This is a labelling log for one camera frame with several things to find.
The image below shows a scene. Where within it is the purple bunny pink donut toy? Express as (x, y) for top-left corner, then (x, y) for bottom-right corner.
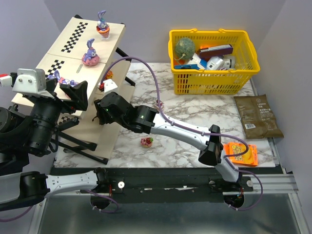
(47, 70), (78, 87)

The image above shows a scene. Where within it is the orange dragon toy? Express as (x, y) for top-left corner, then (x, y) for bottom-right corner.
(104, 70), (114, 80)

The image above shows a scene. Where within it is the strawberry tart toy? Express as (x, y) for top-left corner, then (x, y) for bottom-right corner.
(140, 137), (154, 148)

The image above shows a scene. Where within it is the strawberry cake slice toy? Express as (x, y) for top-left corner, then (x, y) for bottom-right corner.
(155, 100), (164, 110)

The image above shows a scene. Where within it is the purple bunny cupcake toy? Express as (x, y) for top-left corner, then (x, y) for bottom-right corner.
(96, 10), (110, 39)

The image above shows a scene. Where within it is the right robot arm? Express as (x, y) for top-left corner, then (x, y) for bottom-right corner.
(94, 92), (239, 183)

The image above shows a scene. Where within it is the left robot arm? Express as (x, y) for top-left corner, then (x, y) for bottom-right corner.
(0, 79), (109, 211)

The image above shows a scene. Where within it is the beige tiered shelf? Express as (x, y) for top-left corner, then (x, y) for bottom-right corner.
(8, 17), (135, 164)

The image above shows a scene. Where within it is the blue box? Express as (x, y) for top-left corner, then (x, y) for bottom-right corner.
(174, 64), (199, 70)

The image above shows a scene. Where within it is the green melon ball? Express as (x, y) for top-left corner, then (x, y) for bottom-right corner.
(174, 37), (195, 60)

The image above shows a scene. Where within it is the purple box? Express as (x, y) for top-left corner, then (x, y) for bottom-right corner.
(199, 44), (234, 59)

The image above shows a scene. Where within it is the yellow plastic basket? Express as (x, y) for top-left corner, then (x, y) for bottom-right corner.
(168, 29), (260, 95)

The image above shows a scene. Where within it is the white bottle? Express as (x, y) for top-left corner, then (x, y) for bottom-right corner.
(223, 55), (236, 69)

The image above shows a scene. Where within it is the brown coffee bag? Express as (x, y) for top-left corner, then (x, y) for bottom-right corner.
(234, 95), (284, 139)

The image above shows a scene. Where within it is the orange snack box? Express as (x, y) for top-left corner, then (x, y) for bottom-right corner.
(224, 142), (258, 167)

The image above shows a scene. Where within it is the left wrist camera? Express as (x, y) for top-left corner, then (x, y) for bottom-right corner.
(12, 68), (54, 99)

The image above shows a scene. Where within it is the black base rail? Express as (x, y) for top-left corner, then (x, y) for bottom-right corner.
(46, 168), (253, 207)

